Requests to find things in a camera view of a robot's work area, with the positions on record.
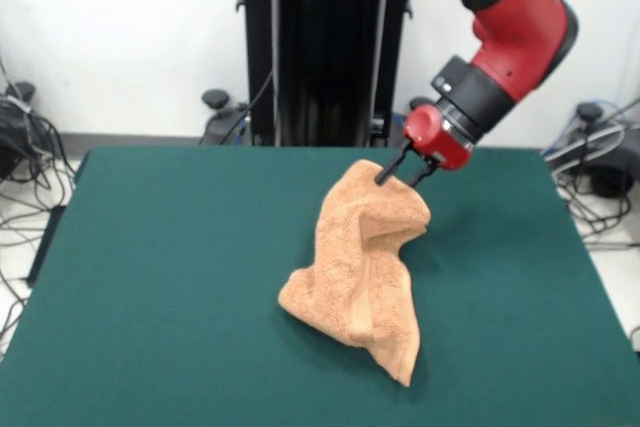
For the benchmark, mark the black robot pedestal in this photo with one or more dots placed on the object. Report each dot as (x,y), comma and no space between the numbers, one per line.
(325,47)

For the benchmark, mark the dark green tablecloth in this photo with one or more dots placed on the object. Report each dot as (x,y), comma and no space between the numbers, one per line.
(150,272)

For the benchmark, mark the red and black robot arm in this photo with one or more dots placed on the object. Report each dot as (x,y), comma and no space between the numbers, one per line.
(515,37)

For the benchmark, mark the dark stand base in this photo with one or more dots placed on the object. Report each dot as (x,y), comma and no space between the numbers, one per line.
(10,142)

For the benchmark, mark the tan terry towel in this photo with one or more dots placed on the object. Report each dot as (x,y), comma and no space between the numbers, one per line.
(345,267)

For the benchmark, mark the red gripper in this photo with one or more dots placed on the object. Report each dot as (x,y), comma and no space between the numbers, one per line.
(435,139)

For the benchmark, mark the black round foot knob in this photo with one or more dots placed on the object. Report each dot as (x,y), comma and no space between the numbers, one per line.
(420,100)
(21,90)
(590,111)
(215,98)

